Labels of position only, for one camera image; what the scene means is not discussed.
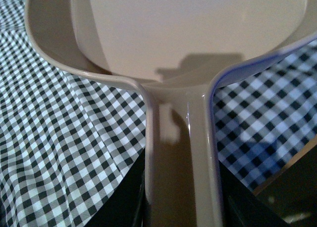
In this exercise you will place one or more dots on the beige plastic dustpan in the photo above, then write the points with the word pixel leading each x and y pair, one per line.
pixel 175 54

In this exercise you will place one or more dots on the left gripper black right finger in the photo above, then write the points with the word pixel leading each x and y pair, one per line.
pixel 241 207

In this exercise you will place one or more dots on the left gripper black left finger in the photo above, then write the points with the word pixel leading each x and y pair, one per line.
pixel 125 206

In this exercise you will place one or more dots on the black white checkered tablecloth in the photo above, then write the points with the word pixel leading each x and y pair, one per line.
pixel 67 142

